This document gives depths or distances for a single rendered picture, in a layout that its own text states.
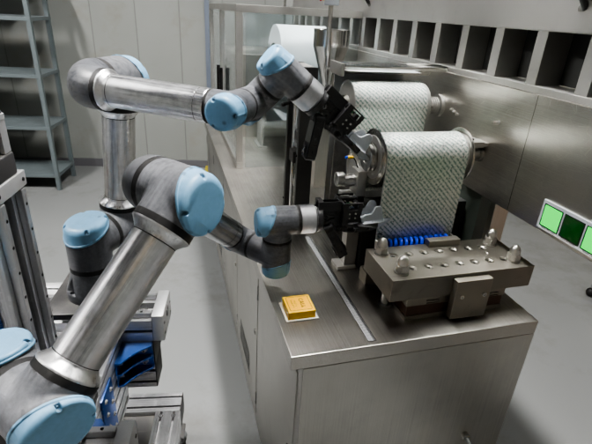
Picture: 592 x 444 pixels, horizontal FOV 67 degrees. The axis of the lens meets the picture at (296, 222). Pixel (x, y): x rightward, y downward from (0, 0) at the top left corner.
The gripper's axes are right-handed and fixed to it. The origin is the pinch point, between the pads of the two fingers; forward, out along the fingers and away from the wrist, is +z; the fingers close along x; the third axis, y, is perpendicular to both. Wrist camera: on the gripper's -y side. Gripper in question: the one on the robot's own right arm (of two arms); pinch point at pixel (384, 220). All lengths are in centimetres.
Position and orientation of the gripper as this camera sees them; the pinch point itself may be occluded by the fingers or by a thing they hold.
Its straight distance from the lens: 124.0
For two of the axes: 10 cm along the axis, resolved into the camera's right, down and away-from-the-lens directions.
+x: -2.6, -4.2, 8.7
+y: 0.5, -9.0, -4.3
